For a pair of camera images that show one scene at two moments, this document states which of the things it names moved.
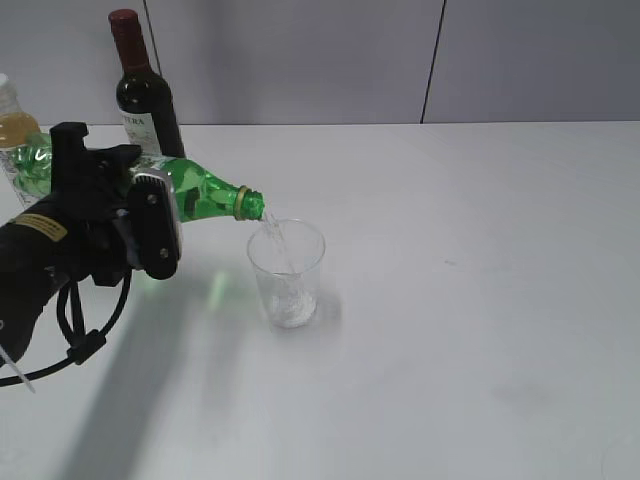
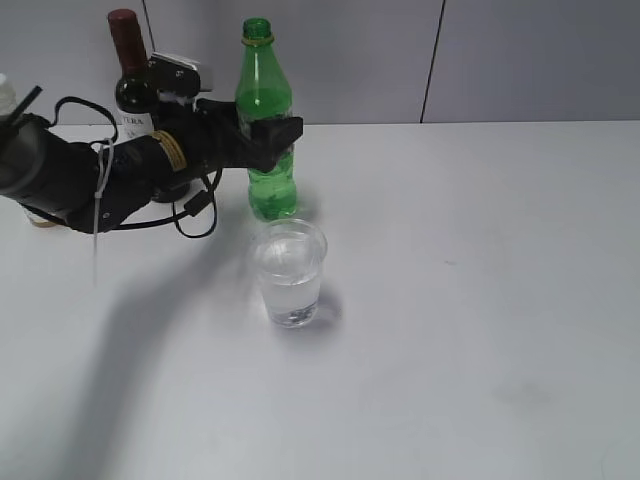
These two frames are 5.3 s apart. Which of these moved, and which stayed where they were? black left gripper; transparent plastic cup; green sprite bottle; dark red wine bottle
Moved: black left gripper; green sprite bottle
Stayed: transparent plastic cup; dark red wine bottle
